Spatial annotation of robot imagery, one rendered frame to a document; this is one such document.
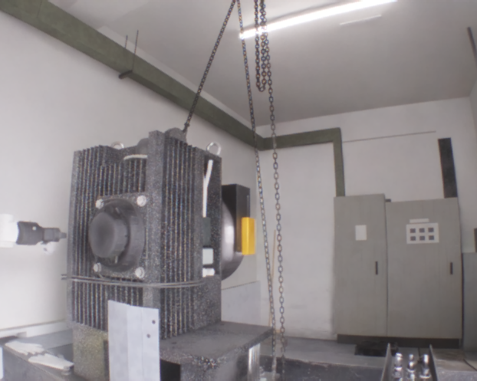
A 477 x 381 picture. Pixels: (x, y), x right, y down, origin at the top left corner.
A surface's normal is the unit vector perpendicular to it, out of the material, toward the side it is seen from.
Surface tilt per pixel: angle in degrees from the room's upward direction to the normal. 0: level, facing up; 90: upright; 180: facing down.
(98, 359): 90
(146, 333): 90
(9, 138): 90
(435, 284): 90
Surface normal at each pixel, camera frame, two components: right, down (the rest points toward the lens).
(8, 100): 0.88, -0.07
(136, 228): 0.86, -0.31
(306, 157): -0.47, -0.14
